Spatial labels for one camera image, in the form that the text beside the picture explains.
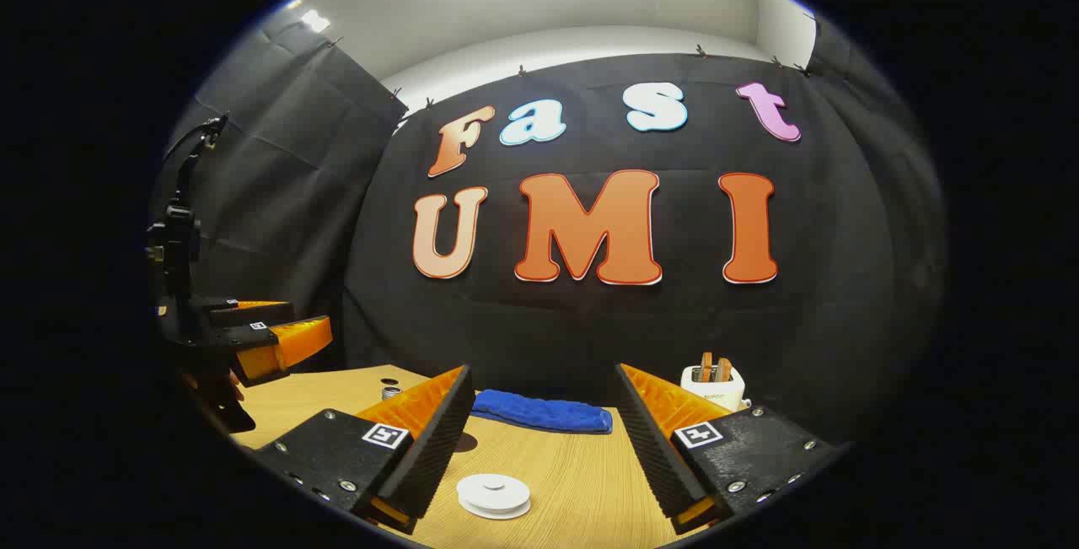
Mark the black backdrop cloth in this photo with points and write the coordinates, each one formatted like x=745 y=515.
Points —
x=590 y=338

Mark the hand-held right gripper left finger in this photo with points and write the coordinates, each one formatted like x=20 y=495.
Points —
x=438 y=439

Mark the dark round coaster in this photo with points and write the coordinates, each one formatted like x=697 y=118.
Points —
x=465 y=442

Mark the ceiling light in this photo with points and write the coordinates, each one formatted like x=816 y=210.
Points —
x=314 y=20

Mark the blue towel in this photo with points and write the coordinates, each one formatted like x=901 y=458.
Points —
x=539 y=412

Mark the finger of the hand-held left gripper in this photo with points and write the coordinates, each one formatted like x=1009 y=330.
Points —
x=253 y=317
x=295 y=342

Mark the silver water bottle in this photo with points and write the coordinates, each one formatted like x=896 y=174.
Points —
x=390 y=393

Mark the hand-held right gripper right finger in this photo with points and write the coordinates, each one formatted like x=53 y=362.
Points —
x=653 y=448

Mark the white teacup lid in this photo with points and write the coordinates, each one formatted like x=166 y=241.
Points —
x=493 y=486

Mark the white toaster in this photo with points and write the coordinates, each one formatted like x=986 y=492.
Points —
x=716 y=390

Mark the brown bread slice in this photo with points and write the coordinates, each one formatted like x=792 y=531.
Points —
x=706 y=366
x=723 y=368

